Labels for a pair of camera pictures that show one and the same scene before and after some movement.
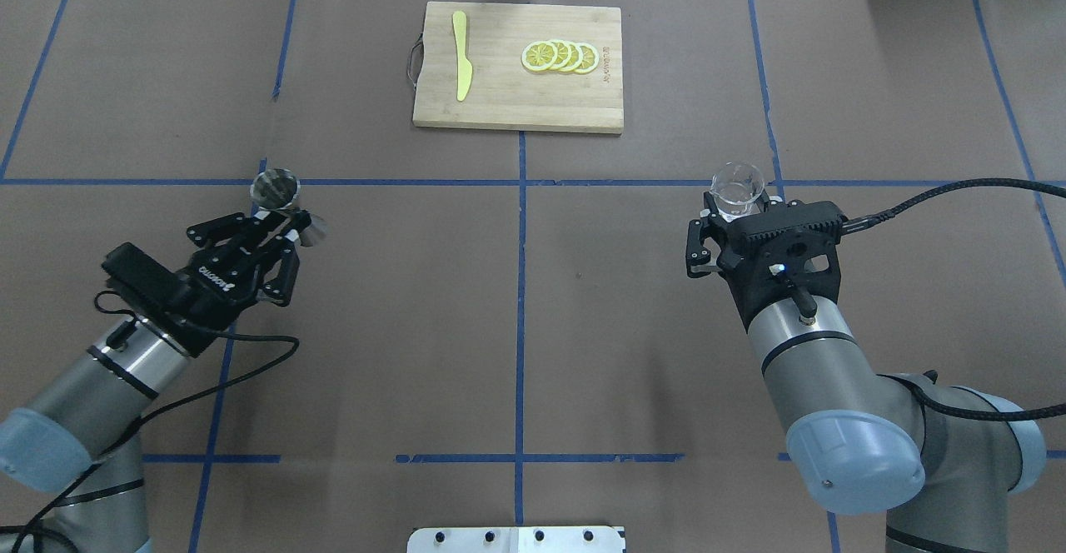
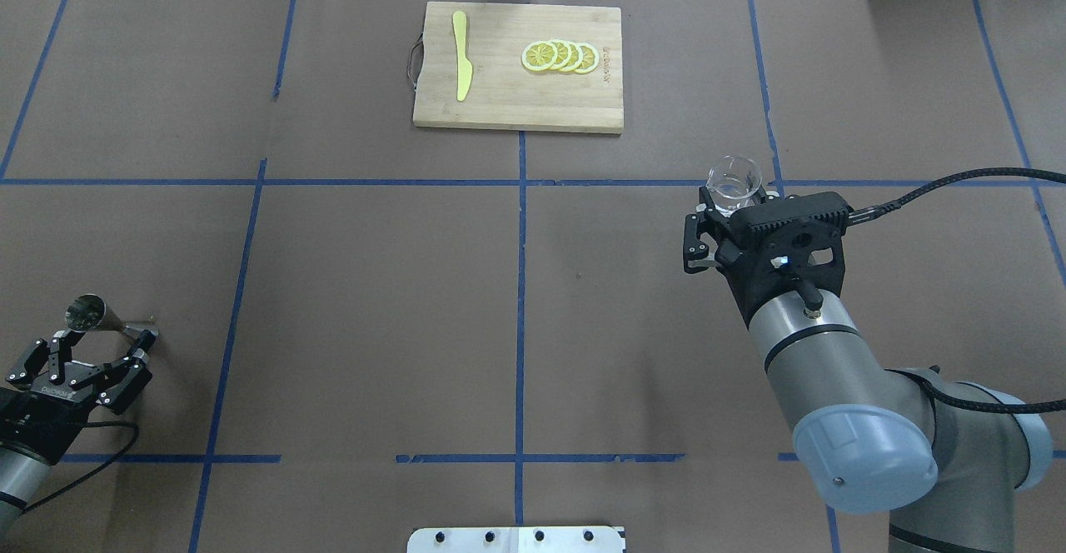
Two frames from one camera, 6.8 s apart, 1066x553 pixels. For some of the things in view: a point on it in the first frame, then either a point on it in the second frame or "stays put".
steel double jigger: x=275 y=188 → x=87 y=311
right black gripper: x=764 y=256 stays put
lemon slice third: x=564 y=55 stays put
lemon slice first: x=590 y=58 stays put
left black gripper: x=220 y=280 → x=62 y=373
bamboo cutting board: x=504 y=93 stays put
